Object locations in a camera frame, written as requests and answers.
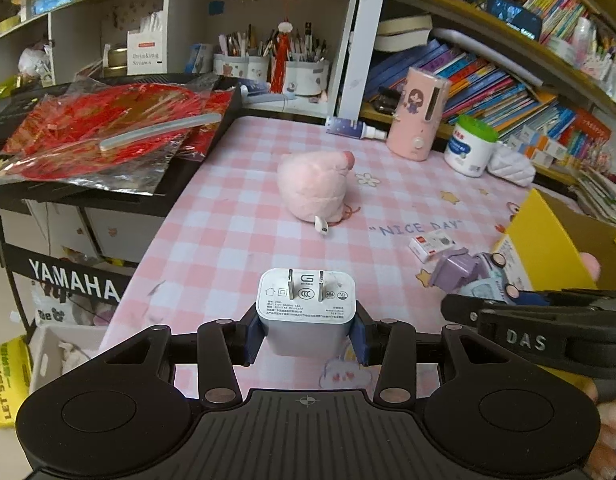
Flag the grey blue toy camera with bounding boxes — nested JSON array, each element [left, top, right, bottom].
[[429, 248, 520, 304]]

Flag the white drinking straws box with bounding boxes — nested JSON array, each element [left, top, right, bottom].
[[127, 30, 166, 75]]

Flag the pink plush duck toy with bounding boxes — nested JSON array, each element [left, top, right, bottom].
[[580, 252, 600, 282]]

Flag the white spray bottle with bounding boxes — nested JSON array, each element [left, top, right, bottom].
[[325, 117, 388, 142]]

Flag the pale pink plush toy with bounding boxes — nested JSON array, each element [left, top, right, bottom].
[[276, 151, 355, 235]]

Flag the pink cylindrical humidifier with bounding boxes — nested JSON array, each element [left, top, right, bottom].
[[386, 67, 451, 162]]

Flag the row of colourful books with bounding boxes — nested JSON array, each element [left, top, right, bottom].
[[361, 39, 557, 132]]

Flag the white storage bin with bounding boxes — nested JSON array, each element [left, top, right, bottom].
[[29, 324, 106, 393]]

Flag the yellow plastic bag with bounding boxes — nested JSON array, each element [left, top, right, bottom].
[[0, 336, 31, 428]]

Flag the white pen holder pot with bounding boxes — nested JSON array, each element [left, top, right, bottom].
[[284, 60, 329, 96]]

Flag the white wall charger plug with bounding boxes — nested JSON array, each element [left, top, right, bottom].
[[256, 269, 357, 359]]

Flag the small white red box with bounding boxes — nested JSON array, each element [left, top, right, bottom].
[[409, 230, 457, 263]]

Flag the pink checked tablecloth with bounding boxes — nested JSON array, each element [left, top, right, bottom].
[[98, 115, 589, 401]]

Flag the yellow cardboard box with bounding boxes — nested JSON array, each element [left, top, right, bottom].
[[493, 190, 616, 292]]

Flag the red foil decoration bag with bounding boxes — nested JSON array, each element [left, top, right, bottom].
[[0, 75, 237, 195]]

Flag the white cubby shelf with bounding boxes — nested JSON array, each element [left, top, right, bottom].
[[0, 0, 357, 118]]

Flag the white quilted pouch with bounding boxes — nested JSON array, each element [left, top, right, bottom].
[[486, 144, 536, 188]]

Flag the red tassel doll ornament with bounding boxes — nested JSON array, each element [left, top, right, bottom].
[[271, 21, 293, 93]]

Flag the person's right hand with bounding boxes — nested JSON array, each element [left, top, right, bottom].
[[582, 378, 616, 480]]

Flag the white jar green lid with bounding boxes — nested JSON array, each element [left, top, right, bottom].
[[443, 115, 498, 178]]

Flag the black smartphone on shelf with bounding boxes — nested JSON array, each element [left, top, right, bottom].
[[486, 0, 542, 41]]

